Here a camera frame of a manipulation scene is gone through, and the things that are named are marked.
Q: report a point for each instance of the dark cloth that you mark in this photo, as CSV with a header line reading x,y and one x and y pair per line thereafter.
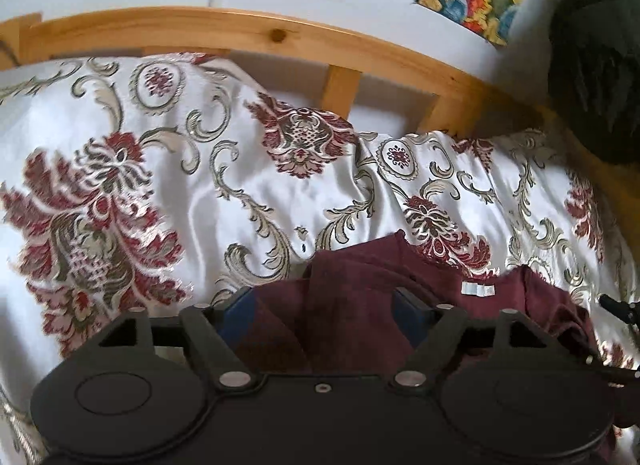
x,y
600,75

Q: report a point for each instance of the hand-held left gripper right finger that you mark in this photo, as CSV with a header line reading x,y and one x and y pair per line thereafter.
x,y
406,316

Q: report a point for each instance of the white floral bedspread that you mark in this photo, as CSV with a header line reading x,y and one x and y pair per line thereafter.
x,y
200,195

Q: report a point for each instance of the maroon sweater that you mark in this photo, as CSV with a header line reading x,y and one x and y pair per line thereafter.
x,y
350,295

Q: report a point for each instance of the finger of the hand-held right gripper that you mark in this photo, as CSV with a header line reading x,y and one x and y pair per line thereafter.
x,y
620,309
617,374

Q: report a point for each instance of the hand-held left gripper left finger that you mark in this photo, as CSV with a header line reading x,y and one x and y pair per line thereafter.
x,y
235,317

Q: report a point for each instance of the wooden bed frame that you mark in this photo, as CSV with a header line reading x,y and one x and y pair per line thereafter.
x,y
200,27

